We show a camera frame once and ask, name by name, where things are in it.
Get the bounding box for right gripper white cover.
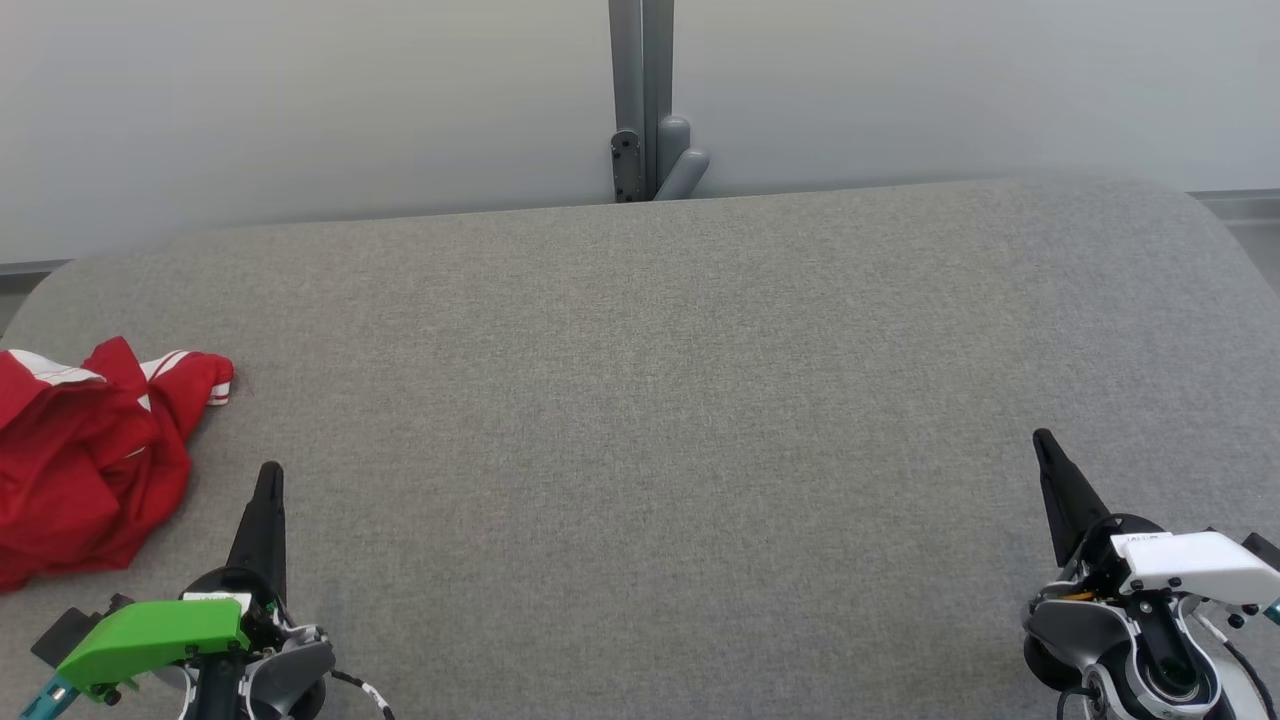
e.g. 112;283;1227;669
1033;429;1280;611

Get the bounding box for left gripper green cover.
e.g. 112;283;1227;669
55;462;291;720

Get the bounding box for crumpled red white-striped garment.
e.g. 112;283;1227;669
0;336;235;593

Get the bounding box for grey fabric sofa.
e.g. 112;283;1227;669
0;178;1280;720

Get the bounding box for grey rounded hinge piece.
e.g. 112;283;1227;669
655;115;711;201

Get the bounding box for black white braided left cable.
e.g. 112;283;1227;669
328;668;397;720

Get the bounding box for teal left camera connector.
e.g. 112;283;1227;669
18;672;81;720

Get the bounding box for dark grey bracket plate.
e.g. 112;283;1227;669
611;130;644;204

